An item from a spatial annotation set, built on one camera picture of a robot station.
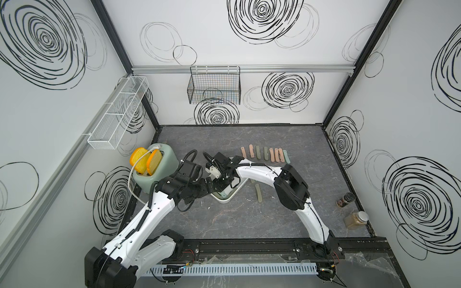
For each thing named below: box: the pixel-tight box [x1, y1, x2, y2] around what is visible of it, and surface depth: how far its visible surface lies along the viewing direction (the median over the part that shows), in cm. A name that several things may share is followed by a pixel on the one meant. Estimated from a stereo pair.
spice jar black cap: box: [335, 192, 356, 208], surface depth 81 cm
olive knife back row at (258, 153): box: [255, 145, 262, 160], surface depth 107 cm
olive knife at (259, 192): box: [255, 183, 263, 203], surface depth 91 cm
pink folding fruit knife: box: [268, 147, 275, 163], surface depth 107 cm
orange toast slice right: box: [146, 148, 163, 176], surface depth 80 cm
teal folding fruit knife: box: [282, 149, 291, 164], surface depth 107 cm
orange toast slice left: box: [129, 147, 151, 175], surface depth 80 cm
